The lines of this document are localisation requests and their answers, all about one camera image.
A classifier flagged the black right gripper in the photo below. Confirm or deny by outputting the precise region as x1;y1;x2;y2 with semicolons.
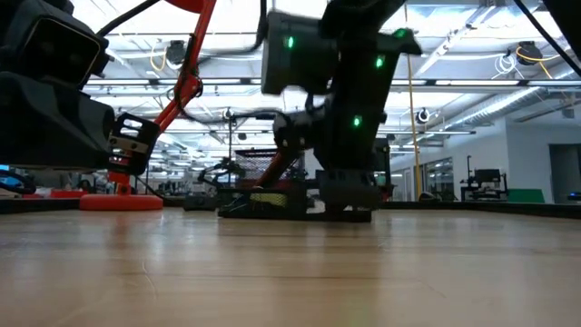
316;116;388;214

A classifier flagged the orange pencil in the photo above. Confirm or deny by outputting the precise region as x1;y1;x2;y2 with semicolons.
256;158;291;188

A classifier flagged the small yellow-green eraser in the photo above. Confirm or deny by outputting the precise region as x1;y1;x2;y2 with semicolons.
248;192;283;209

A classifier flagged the black mesh desk organizer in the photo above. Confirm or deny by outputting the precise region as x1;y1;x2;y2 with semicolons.
216;148;374;223

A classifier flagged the black monitor on stand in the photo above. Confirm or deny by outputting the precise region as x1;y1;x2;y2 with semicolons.
374;137;392;183

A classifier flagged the red desk lamp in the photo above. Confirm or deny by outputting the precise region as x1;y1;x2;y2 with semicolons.
78;0;220;212

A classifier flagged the black and blue machine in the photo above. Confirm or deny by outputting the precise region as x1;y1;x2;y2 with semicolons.
0;170;38;196

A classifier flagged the black workstation with monitors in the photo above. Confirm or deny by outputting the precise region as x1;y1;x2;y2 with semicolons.
459;154;510;203

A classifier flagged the green panel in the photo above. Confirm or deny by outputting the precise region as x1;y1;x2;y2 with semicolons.
507;187;547;204

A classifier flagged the yellow hanging cable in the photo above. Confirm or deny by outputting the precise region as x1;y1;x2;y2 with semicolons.
403;0;438;203

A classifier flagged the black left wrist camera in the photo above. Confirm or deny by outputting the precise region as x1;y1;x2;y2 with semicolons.
0;0;112;90

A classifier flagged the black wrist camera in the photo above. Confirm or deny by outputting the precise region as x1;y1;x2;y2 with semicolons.
271;110;329;152
0;0;112;90

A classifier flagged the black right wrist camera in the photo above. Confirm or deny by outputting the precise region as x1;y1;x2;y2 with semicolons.
271;110;329;152

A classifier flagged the black metal table frame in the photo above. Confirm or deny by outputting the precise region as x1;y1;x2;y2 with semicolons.
0;195;581;222

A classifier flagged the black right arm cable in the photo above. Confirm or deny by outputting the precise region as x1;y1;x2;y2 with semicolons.
512;0;581;77

